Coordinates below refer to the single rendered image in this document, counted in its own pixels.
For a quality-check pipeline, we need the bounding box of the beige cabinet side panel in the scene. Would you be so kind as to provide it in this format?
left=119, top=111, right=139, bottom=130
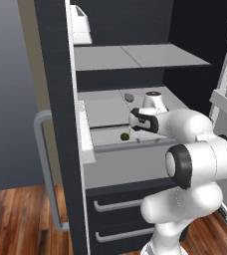
left=16, top=0, right=64, bottom=187

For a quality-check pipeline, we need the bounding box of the grey fridge door handle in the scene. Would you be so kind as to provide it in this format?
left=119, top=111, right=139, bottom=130
left=33, top=110, right=71, bottom=233

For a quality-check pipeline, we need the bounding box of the dark freezer drawer front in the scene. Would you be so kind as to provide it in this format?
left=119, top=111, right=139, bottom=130
left=88, top=217, right=190, bottom=255
left=85, top=177, right=181, bottom=230

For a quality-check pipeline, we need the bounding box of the grey freezer drawer handle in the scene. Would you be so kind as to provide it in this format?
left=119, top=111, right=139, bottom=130
left=95, top=226, right=157, bottom=244
left=93, top=197, right=147, bottom=214

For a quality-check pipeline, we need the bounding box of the grey fridge drawer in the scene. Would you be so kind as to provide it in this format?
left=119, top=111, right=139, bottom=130
left=81, top=124, right=188, bottom=191

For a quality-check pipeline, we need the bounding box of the grey-brown small round food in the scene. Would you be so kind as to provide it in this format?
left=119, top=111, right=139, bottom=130
left=123, top=93, right=135, bottom=103

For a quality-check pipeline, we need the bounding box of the grey fridge shelf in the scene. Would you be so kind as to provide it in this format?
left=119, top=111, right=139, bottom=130
left=73, top=43, right=213, bottom=72

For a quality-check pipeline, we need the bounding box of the dark fridge body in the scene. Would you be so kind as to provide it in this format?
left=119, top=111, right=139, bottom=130
left=65, top=0, right=227, bottom=255

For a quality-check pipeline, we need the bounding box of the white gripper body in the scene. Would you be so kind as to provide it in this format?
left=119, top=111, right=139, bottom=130
left=129, top=124, right=163, bottom=138

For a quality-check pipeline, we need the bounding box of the dark fridge door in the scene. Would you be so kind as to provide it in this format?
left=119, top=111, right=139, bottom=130
left=33, top=0, right=91, bottom=255

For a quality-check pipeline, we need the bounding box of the grey door bin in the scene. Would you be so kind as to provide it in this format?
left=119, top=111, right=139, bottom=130
left=208, top=88, right=227, bottom=125

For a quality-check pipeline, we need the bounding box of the long white door bin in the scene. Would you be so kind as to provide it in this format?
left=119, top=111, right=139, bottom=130
left=77, top=100, right=97, bottom=164

